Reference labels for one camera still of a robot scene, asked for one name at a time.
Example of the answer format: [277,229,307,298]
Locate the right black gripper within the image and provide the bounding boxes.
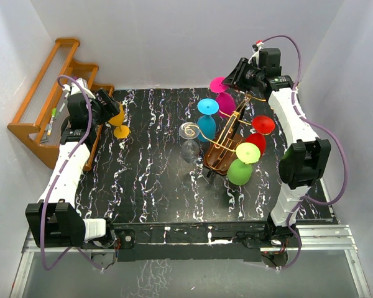
[221,58,263,93]

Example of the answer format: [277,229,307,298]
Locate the yellow orange plastic wine glass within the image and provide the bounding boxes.
[108,104,131,139]

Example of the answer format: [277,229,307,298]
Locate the magenta plastic wine glass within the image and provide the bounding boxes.
[210,76,236,118]

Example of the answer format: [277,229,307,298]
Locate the red plastic wine glass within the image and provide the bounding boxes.
[246,115,275,156]

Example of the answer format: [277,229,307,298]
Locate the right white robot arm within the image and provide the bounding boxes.
[222,43,331,246]

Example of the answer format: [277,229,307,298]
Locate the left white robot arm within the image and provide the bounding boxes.
[25,84,119,248]

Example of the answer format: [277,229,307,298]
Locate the blue plastic wine glass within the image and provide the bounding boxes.
[197,98,219,142]

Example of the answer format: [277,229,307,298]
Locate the wooden stepped shelf rack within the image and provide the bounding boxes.
[7,37,114,169]

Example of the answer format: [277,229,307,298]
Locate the clear glass wine glass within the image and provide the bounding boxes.
[178,122,200,163]

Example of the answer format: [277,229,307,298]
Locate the green plastic wine glass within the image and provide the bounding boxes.
[227,142,261,186]

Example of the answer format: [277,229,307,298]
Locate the purple capped marker pen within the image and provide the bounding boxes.
[58,75,80,99]

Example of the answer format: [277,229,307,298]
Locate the green capped marker pen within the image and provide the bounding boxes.
[47,108,57,136]

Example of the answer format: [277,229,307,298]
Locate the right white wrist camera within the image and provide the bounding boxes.
[248,40,264,65]

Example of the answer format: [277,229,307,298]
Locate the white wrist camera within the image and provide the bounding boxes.
[63,78,93,98]
[248,40,264,65]

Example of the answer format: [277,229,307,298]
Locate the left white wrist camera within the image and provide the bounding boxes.
[63,78,93,98]

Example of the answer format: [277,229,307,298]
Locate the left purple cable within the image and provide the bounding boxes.
[39,75,106,271]

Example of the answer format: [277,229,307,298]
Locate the purple cable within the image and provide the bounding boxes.
[39,75,106,271]
[245,35,349,270]

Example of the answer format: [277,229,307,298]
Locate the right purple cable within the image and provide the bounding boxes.
[245,35,349,270]

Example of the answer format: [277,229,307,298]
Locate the gold wire wine glass rack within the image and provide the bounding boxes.
[186,85,268,178]

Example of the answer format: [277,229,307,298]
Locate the black front mounting rail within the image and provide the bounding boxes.
[114,221,276,262]

